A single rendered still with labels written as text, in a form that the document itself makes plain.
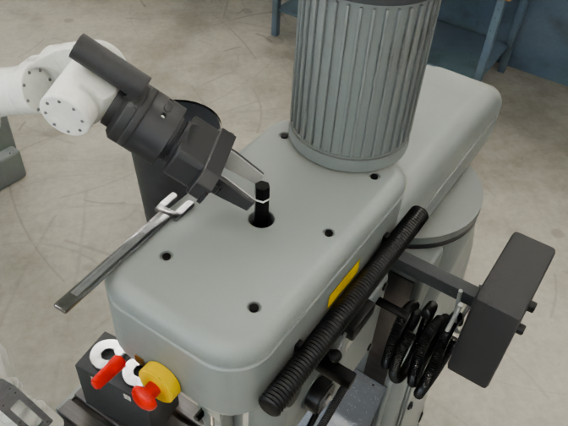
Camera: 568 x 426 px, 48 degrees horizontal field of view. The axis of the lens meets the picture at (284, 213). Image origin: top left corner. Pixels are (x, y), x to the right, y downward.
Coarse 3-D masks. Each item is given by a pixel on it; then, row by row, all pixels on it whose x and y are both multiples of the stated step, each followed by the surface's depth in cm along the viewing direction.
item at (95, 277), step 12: (168, 204) 92; (192, 204) 92; (156, 216) 90; (168, 216) 90; (180, 216) 91; (144, 228) 88; (156, 228) 88; (132, 240) 86; (144, 240) 87; (120, 252) 85; (132, 252) 85; (108, 264) 83; (120, 264) 84; (96, 276) 81; (72, 288) 80; (84, 288) 80; (60, 300) 78; (72, 300) 79
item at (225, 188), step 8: (224, 176) 84; (216, 184) 84; (224, 184) 84; (232, 184) 85; (216, 192) 85; (224, 192) 85; (232, 192) 85; (240, 192) 85; (232, 200) 86; (240, 200) 86; (248, 200) 85; (248, 208) 86
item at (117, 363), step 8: (112, 360) 94; (120, 360) 94; (104, 368) 93; (112, 368) 93; (120, 368) 94; (96, 376) 92; (104, 376) 92; (112, 376) 93; (96, 384) 92; (104, 384) 92
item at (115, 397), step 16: (112, 336) 166; (96, 352) 161; (112, 352) 163; (80, 368) 159; (96, 368) 158; (128, 368) 158; (80, 384) 166; (112, 384) 157; (128, 384) 155; (96, 400) 167; (112, 400) 162; (128, 400) 157; (176, 400) 171; (112, 416) 169; (128, 416) 164; (144, 416) 159; (160, 416) 164
